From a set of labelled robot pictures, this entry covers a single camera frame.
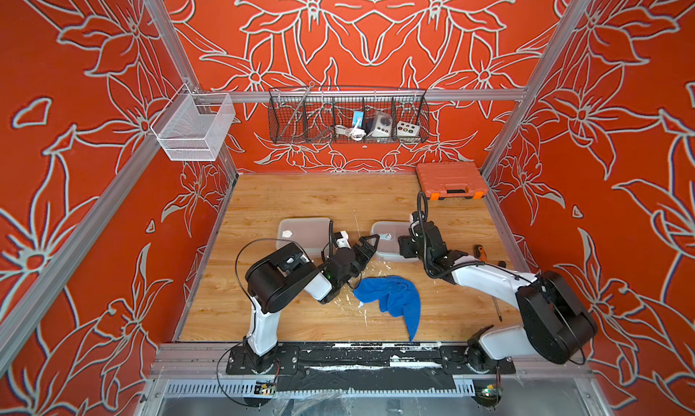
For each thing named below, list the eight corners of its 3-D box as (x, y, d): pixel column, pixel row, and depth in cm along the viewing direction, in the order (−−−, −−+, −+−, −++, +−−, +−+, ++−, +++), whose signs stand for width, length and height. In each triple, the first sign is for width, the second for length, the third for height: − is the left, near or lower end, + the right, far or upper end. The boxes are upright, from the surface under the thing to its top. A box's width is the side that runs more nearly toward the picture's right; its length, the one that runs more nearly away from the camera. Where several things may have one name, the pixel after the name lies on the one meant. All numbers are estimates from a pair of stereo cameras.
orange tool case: (423, 202, 112) (427, 193, 107) (416, 171, 124) (418, 161, 119) (486, 202, 112) (492, 192, 107) (473, 171, 124) (478, 161, 119)
